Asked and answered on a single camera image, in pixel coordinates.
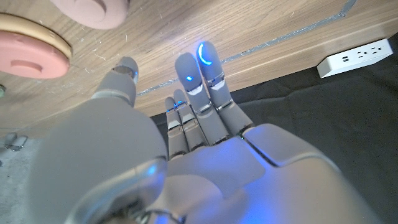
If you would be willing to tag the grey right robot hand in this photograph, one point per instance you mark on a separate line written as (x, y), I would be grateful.
(14, 140)

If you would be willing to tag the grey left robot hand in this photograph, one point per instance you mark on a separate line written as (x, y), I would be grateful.
(186, 174)

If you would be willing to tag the coral red disk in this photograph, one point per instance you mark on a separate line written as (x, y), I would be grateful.
(28, 59)

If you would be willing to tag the dusty pink disk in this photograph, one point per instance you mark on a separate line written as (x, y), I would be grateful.
(93, 12)

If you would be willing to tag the black backdrop curtain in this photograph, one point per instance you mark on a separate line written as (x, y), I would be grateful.
(326, 124)

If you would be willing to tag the white power strip box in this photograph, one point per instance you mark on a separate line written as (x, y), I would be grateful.
(354, 58)

